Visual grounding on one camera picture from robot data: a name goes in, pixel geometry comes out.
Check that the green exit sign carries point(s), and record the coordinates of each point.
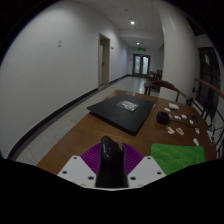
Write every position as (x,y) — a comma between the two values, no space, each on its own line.
(142,49)

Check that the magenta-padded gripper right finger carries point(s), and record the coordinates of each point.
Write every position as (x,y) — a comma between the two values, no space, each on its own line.
(135,161)

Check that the dark framed window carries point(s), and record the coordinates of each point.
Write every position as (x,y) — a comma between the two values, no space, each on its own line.
(208,76)

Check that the wooden chair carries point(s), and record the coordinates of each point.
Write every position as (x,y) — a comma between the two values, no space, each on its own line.
(155,75)

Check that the green mouse pad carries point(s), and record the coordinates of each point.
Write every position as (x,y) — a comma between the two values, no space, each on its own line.
(176,156)

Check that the open side door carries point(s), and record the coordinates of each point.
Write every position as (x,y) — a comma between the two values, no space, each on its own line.
(104,60)

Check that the round ceiling light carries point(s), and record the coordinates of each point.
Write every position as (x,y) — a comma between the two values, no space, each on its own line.
(137,43)
(132,22)

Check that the small black box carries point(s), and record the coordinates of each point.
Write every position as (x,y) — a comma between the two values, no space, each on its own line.
(162,118)

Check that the glass double door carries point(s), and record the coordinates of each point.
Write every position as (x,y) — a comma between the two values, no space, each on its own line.
(141,65)

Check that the black railing with wooden handrail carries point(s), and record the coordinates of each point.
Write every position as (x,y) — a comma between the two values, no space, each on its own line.
(210,100)

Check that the small red white card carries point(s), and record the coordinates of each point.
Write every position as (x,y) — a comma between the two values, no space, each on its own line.
(197,130)
(180,131)

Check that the small white box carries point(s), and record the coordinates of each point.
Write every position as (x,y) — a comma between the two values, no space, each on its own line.
(173,106)

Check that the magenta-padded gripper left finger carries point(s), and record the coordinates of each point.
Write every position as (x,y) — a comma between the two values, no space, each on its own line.
(90,160)

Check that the black computer mouse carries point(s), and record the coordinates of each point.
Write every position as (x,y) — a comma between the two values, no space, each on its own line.
(111,163)

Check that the white flat device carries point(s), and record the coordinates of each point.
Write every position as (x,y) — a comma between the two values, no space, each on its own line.
(210,135)

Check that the small tan card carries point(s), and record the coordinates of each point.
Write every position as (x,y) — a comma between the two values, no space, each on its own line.
(170,130)

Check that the flat black box with label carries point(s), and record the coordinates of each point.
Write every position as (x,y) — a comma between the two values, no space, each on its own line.
(113,115)

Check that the wooden armchair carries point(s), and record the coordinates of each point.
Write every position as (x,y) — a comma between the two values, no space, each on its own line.
(166,85)

